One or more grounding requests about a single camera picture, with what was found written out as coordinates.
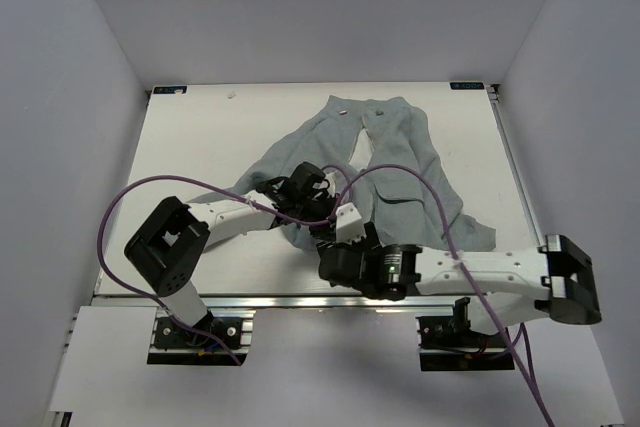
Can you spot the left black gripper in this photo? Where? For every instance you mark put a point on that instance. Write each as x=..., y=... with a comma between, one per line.
x=324, y=231

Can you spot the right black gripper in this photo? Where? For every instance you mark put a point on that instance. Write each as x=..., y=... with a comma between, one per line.
x=371, y=241

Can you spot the grey zip-up jacket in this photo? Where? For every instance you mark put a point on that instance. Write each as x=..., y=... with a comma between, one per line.
x=400, y=185

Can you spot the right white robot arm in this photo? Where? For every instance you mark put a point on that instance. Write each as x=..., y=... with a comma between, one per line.
x=554, y=280

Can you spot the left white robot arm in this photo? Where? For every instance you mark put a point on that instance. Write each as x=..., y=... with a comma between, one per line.
x=167, y=247

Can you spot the right blue table sticker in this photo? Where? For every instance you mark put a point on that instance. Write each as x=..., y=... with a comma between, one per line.
x=466, y=85

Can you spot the blue table sticker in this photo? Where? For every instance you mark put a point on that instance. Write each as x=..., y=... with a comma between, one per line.
x=466, y=85
x=169, y=90

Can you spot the left blue table sticker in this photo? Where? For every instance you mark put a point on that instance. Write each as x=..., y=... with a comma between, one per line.
x=169, y=90

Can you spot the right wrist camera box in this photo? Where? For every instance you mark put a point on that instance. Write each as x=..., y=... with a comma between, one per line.
x=349, y=225

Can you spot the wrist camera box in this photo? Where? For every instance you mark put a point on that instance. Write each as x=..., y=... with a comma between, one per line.
x=349, y=225
x=333, y=182

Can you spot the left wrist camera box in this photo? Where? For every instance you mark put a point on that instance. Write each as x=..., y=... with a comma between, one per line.
x=333, y=182

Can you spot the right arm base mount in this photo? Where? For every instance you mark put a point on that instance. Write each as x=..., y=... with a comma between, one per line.
x=447, y=344

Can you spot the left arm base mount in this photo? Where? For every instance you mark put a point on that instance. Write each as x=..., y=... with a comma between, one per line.
x=227, y=344

